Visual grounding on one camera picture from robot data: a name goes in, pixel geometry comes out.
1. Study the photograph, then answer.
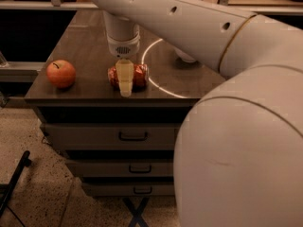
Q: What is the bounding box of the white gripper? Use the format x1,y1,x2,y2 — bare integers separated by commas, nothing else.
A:
103,11,140,97

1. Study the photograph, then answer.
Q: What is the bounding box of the red coke can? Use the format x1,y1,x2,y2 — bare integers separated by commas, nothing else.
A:
107,64,149,91

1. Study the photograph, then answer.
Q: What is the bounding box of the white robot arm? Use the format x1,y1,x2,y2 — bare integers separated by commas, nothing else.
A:
91,0,303,227

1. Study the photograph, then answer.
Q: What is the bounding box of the white bowl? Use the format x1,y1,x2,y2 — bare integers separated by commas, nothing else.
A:
174,47,196,63

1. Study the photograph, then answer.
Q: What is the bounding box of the red apple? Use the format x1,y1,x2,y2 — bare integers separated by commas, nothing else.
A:
46,60,76,89

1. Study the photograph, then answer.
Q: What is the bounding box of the top grey drawer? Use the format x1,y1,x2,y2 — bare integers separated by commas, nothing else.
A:
41,123,179,150

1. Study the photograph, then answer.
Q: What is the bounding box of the grey drawer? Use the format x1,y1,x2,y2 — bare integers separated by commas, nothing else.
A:
66,159,173,178
41,123,179,150
81,183,174,197

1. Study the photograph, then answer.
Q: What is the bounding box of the grey drawer cabinet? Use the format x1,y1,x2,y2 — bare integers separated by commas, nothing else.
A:
26,11,224,183

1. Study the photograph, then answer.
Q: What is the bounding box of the middle grey drawer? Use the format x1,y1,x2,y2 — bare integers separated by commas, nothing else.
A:
66,159,173,178

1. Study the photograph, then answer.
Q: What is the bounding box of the bottom grey drawer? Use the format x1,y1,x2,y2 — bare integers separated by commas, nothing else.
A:
81,183,174,197

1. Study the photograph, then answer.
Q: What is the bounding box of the blue tape cross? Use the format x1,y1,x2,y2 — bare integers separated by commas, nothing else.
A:
123,198,149,227

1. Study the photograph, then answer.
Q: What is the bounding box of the black left floor bar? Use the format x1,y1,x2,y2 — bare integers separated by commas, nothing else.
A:
0,150,31,218

